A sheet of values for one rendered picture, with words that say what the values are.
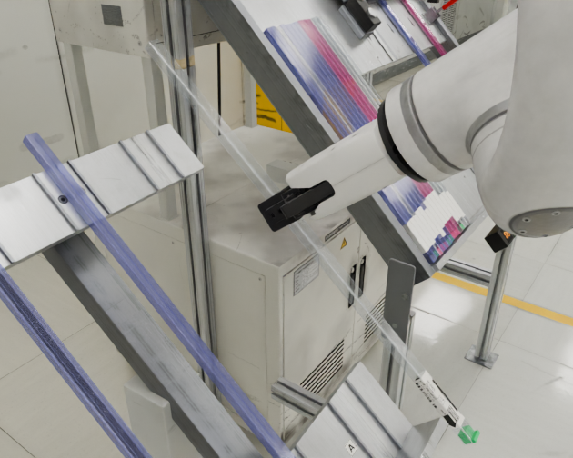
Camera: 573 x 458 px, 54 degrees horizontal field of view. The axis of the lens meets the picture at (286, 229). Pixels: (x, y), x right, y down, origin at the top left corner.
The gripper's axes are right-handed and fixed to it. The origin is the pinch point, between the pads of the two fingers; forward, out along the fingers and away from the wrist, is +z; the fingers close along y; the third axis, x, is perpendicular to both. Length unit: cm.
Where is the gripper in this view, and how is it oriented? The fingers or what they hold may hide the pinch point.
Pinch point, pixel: (286, 206)
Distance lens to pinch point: 55.4
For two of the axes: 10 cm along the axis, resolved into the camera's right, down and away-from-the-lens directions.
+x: 5.2, 8.5, 0.9
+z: -6.6, 3.4, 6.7
